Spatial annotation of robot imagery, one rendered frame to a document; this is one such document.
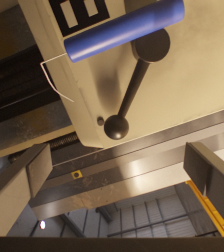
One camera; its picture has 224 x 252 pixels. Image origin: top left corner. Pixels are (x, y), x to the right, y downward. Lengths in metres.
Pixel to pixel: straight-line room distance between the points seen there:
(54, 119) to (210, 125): 0.84
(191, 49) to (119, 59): 0.10
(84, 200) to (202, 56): 1.08
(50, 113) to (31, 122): 0.12
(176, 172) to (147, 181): 0.18
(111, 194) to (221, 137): 0.72
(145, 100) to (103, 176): 0.87
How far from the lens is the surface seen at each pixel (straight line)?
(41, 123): 1.03
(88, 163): 1.06
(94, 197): 1.19
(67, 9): 0.27
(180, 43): 0.27
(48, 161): 0.17
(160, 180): 1.14
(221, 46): 0.30
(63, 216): 12.97
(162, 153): 1.06
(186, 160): 0.17
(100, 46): 0.19
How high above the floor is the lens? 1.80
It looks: 7 degrees up
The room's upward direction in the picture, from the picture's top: 109 degrees counter-clockwise
